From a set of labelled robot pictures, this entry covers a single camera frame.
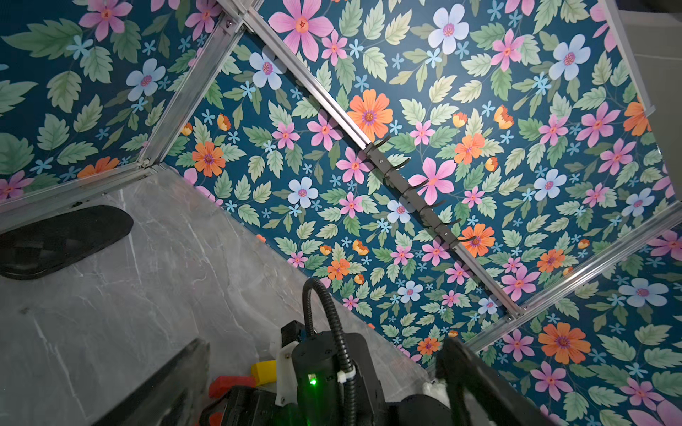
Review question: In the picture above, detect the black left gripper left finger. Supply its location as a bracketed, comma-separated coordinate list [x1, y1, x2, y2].
[95, 338, 210, 425]

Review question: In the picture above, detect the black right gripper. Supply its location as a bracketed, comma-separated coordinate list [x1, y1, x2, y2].
[275, 321, 386, 425]

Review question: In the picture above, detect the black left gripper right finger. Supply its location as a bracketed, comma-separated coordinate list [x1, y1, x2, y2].
[435, 337, 553, 425]

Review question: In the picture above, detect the red block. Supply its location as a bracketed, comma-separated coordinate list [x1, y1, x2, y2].
[208, 411, 224, 426]
[208, 376, 256, 399]

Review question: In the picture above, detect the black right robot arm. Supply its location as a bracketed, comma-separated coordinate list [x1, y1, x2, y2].
[276, 321, 450, 425]

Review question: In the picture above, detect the white teddy bear blue shirt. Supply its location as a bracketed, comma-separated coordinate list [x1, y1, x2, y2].
[423, 379, 450, 408]

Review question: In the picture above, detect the yellow block far left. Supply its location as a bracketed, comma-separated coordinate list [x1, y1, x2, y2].
[250, 360, 277, 386]

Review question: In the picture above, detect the black oval pad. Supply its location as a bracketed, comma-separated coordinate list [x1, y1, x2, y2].
[1, 205, 134, 280]

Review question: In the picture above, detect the black corrugated cable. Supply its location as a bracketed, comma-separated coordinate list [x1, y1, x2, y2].
[301, 277, 358, 426]

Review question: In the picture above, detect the black hook rail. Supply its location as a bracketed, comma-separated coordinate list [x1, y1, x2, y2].
[362, 136, 461, 252]

